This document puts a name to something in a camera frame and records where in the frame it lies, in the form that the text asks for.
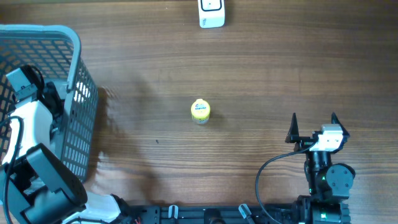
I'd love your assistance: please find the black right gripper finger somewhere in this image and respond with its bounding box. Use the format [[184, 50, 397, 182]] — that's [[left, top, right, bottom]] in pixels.
[[285, 113, 299, 143], [331, 112, 350, 137]]

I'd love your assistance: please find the yellow lidded small jar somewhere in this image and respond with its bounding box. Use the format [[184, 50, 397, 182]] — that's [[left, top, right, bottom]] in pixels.
[[191, 99, 211, 124]]

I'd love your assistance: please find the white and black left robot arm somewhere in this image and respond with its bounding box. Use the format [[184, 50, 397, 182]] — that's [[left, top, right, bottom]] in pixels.
[[1, 82, 135, 223]]

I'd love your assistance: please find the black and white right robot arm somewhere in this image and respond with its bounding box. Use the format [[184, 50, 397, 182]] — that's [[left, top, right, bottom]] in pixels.
[[285, 113, 356, 224]]

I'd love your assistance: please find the white barcode scanner box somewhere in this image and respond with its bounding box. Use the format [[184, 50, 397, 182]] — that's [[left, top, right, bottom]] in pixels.
[[198, 0, 226, 29]]

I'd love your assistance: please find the grey plastic mesh basket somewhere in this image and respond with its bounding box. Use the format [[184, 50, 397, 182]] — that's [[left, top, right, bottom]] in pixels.
[[1, 24, 98, 182]]

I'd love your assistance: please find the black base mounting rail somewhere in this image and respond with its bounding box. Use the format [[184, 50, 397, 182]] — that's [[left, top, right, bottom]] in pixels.
[[124, 202, 352, 224]]

